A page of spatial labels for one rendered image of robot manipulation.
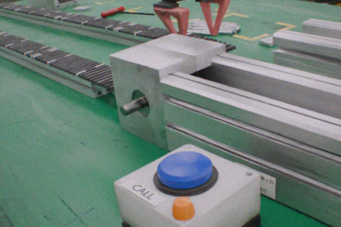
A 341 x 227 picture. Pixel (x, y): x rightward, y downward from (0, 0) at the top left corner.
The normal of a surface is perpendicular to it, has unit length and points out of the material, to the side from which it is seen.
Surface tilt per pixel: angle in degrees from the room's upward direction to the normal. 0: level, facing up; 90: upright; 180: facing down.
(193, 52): 0
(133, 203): 90
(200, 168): 3
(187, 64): 90
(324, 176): 90
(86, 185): 0
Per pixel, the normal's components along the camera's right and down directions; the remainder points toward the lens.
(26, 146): -0.10, -0.92
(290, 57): -0.74, 0.33
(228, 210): 0.66, 0.23
